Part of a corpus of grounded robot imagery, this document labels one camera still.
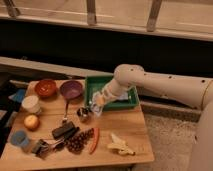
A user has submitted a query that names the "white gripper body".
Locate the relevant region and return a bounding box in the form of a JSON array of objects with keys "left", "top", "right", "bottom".
[{"left": 102, "top": 79, "right": 128, "bottom": 101}]

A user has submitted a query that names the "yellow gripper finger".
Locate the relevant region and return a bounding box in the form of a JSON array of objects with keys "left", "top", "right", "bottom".
[
  {"left": 96, "top": 92, "right": 105, "bottom": 104},
  {"left": 98, "top": 95, "right": 109, "bottom": 106}
]

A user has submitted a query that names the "white towel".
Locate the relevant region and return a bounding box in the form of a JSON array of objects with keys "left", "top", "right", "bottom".
[{"left": 90, "top": 92, "right": 104, "bottom": 116}]

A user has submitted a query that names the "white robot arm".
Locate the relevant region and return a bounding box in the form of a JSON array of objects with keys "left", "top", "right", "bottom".
[{"left": 93, "top": 64, "right": 213, "bottom": 171}]

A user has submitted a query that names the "blue grey sponge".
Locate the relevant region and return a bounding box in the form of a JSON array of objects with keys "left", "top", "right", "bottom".
[{"left": 117, "top": 92, "right": 129, "bottom": 101}]

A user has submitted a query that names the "green plastic tray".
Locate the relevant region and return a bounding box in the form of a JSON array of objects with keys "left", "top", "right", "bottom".
[{"left": 84, "top": 76, "right": 139, "bottom": 111}]

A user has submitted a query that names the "small metal cup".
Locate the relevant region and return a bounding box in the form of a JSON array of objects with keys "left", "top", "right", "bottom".
[{"left": 77, "top": 107, "right": 89, "bottom": 122}]

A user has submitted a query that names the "purple bowl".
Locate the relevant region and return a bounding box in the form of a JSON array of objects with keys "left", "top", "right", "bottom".
[{"left": 60, "top": 80, "right": 83, "bottom": 100}]

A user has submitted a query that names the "red chili pepper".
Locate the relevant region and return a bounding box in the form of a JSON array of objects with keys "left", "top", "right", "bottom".
[{"left": 89, "top": 127, "right": 99, "bottom": 154}]

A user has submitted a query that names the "metal spoon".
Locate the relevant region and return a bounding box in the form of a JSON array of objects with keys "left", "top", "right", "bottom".
[{"left": 62, "top": 100, "right": 69, "bottom": 124}]

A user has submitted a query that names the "black rectangular block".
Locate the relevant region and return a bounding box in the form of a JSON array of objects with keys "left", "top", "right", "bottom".
[{"left": 52, "top": 122, "right": 80, "bottom": 140}]

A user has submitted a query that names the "peeled toy banana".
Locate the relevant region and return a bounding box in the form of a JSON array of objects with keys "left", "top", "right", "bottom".
[{"left": 107, "top": 133, "right": 135, "bottom": 155}]

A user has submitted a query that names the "dark grape bunch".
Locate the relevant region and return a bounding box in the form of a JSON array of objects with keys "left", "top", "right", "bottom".
[{"left": 66, "top": 128, "right": 94, "bottom": 153}]

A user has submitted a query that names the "wooden table board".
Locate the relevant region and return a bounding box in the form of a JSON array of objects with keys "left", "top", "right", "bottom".
[{"left": 0, "top": 79, "right": 155, "bottom": 171}]

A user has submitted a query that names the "orange red bowl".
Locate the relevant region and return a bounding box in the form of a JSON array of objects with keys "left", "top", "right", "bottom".
[{"left": 34, "top": 79, "right": 57, "bottom": 98}]

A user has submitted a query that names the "white cup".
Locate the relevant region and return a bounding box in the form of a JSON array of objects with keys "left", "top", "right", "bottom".
[{"left": 21, "top": 95, "right": 41, "bottom": 115}]

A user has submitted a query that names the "yellow apple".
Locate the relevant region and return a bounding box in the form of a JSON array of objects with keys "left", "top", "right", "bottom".
[{"left": 24, "top": 115, "right": 40, "bottom": 131}]

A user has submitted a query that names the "blue cloth at left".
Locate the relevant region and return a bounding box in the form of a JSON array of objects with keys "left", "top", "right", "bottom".
[{"left": 9, "top": 89, "right": 26, "bottom": 103}]

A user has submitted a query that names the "blue cup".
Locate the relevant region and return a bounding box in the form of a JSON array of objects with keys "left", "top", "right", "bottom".
[{"left": 10, "top": 130, "right": 30, "bottom": 148}]

